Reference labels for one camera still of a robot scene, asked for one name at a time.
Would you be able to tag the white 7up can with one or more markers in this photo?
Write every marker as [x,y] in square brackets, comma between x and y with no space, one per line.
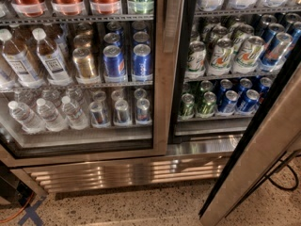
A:
[219,63]
[246,59]

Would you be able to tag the white 7Up can left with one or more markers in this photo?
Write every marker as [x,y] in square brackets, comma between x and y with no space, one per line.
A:
[219,63]

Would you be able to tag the small silver can middle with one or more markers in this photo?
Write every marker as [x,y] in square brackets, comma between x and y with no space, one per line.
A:
[122,115]

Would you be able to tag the silver blue can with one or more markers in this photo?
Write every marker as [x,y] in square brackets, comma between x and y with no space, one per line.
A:
[275,51]

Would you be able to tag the tea bottle far left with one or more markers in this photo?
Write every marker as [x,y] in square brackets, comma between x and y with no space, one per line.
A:
[21,60]

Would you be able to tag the small silver can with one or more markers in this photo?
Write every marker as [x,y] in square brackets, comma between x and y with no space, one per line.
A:
[99,115]
[122,115]
[143,111]

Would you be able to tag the blue tape cross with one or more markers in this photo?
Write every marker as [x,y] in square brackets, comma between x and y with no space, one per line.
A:
[31,212]

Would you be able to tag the green can bottom far left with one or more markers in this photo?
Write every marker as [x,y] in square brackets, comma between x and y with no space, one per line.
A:
[187,106]

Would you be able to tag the small silver can right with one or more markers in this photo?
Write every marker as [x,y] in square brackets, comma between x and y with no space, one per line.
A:
[143,111]

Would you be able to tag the steel fridge door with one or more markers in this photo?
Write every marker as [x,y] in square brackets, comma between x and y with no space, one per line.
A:
[160,30]
[274,128]

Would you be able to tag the white 7Up can right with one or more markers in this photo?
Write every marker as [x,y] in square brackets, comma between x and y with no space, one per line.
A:
[246,59]

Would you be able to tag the small silver can left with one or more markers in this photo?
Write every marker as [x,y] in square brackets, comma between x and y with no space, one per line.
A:
[99,115]

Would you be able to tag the front gold can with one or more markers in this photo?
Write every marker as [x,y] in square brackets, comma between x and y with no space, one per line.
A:
[84,62]

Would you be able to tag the blue can bottom right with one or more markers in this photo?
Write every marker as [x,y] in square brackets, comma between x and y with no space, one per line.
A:
[247,102]

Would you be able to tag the blue pepsi can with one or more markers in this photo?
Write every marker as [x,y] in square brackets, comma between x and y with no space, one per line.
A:
[142,63]
[114,65]

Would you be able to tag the water bottle left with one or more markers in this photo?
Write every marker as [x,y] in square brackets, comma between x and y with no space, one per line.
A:
[26,117]

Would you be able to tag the green can bottom shelf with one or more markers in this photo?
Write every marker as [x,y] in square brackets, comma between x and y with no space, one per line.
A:
[205,107]

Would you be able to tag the green white can far left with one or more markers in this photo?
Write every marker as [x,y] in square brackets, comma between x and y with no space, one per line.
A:
[195,60]

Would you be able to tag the water bottle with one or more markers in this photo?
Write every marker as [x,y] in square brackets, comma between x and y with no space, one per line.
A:
[51,116]
[75,114]
[26,117]

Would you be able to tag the blue can bottom left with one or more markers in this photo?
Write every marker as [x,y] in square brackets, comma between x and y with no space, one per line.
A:
[228,103]

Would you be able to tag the water bottle middle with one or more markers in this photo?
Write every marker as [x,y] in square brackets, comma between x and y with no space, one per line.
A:
[51,116]

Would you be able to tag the front blue Pepsi can right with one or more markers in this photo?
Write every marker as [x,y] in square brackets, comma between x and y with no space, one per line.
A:
[142,63]

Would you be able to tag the steel fridge base grille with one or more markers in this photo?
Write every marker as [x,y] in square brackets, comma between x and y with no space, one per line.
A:
[200,158]

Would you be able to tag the water bottle right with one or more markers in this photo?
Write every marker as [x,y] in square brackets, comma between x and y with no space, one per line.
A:
[75,114]

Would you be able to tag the tea bottle white cap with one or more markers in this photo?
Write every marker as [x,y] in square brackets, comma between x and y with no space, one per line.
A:
[52,58]

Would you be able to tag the front blue Pepsi can left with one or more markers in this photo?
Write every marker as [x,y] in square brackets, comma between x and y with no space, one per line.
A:
[114,65]

